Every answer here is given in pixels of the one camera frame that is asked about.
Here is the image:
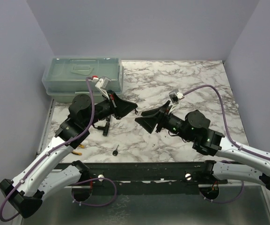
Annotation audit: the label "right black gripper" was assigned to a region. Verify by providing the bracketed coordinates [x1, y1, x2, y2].
[135, 100, 193, 143]

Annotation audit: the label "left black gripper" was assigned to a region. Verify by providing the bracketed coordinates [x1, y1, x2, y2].
[84, 90, 138, 128]

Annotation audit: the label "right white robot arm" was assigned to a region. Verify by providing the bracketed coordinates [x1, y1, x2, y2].
[135, 101, 270, 191]

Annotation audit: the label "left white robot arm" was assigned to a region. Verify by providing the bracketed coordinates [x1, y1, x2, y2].
[0, 91, 138, 218]

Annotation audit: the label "black head key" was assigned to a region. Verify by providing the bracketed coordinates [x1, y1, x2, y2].
[112, 145, 119, 156]

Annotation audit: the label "black socket tool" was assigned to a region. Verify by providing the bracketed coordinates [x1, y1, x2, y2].
[94, 115, 111, 137]

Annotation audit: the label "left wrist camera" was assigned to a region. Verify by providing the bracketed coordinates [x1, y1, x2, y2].
[95, 76, 111, 90]

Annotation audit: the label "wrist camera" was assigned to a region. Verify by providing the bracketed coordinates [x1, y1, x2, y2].
[95, 76, 111, 90]
[169, 89, 184, 105]

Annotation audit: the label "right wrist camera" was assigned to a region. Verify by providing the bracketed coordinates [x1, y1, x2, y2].
[169, 89, 184, 105]

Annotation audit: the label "yellow handled pliers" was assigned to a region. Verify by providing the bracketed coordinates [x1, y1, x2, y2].
[72, 144, 85, 156]

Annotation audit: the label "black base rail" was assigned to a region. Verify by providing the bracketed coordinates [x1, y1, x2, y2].
[55, 160, 229, 196]

